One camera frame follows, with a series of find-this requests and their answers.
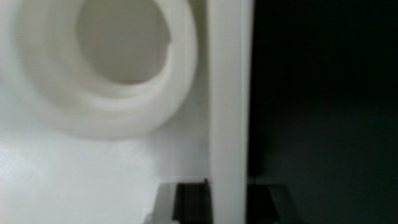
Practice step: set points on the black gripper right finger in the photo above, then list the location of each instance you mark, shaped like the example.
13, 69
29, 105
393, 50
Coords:
271, 205

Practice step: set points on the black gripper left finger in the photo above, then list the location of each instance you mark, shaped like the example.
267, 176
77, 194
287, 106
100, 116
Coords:
182, 204

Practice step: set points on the white square tabletop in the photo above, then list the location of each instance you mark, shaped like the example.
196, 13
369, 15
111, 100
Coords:
123, 107

